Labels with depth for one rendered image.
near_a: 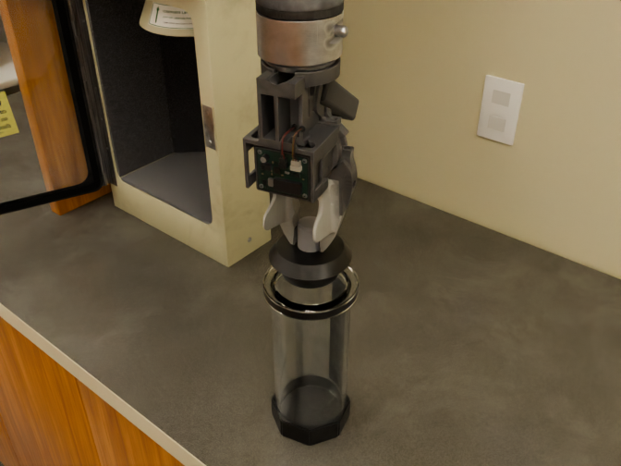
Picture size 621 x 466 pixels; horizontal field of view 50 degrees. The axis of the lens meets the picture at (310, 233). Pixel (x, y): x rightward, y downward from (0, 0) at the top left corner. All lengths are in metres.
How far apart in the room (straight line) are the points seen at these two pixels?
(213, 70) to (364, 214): 0.46
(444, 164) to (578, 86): 0.30
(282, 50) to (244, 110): 0.49
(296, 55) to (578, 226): 0.79
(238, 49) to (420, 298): 0.48
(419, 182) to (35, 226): 0.75
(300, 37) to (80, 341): 0.65
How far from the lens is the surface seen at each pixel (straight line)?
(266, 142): 0.59
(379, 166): 1.41
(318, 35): 0.56
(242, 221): 1.13
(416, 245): 1.21
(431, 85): 1.27
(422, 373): 0.97
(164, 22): 1.07
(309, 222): 0.70
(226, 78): 1.01
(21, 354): 1.35
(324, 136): 0.60
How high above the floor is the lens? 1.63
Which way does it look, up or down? 34 degrees down
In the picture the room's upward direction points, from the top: straight up
